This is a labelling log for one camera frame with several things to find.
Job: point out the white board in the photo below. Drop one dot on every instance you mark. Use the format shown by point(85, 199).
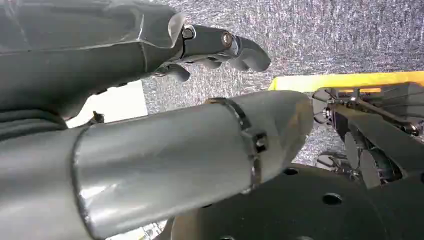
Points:
point(116, 102)

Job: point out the ribbed grey left robot arm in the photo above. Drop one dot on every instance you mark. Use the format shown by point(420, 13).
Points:
point(26, 126)

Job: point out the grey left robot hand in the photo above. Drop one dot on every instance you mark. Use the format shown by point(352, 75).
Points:
point(139, 165)

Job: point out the black robot foot plate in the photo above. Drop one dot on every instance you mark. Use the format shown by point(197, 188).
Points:
point(298, 212)

